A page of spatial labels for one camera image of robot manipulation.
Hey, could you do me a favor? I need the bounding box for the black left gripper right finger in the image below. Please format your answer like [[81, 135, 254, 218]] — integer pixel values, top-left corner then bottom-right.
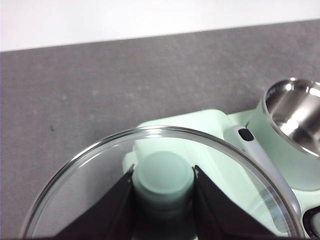
[[192, 164, 278, 238]]

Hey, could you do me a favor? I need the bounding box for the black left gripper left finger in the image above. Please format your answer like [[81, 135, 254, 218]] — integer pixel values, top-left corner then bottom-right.
[[53, 163, 137, 238]]

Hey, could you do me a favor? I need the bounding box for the glass lid with green knob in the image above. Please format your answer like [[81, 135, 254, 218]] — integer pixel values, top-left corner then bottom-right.
[[18, 125, 301, 238]]

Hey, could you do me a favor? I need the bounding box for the green breakfast machine base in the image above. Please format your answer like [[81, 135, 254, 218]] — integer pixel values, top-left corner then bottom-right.
[[226, 109, 320, 238]]

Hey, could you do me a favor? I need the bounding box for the silver control knob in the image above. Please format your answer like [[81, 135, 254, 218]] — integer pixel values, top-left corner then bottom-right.
[[302, 208, 320, 238]]

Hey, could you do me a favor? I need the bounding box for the green steamer pot with handle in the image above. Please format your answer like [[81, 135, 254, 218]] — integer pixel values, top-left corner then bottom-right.
[[246, 77, 320, 192]]

